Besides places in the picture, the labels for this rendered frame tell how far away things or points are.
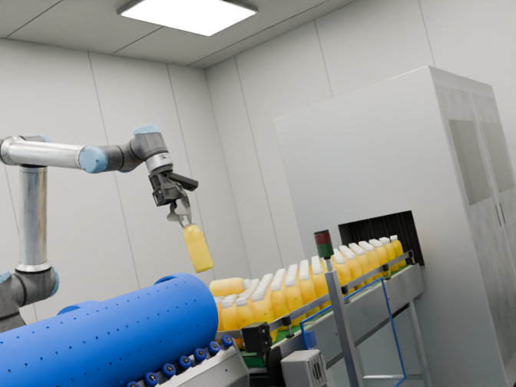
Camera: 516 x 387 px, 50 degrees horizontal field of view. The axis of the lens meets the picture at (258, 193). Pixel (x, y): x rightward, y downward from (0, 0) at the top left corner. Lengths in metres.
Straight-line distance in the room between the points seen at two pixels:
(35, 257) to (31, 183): 0.33
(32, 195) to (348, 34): 4.51
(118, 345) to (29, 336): 0.25
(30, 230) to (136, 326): 0.98
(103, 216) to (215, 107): 2.41
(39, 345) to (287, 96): 5.42
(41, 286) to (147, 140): 0.95
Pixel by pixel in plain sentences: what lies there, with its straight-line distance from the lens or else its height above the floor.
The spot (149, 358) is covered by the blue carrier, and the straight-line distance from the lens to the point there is 1.74.
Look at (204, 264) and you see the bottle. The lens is 1.88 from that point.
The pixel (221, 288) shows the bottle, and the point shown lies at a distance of 2.31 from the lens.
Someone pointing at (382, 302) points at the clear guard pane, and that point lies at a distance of 2.78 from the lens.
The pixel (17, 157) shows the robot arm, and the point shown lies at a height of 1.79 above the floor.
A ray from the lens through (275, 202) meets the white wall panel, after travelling 6.74.
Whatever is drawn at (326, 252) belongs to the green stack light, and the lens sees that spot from 2.15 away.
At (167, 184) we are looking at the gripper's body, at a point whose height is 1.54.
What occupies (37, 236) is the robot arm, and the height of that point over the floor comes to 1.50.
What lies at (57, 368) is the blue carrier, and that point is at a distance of 1.54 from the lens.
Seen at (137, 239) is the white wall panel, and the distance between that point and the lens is 5.78.
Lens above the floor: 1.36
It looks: 3 degrees up
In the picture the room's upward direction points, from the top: 13 degrees counter-clockwise
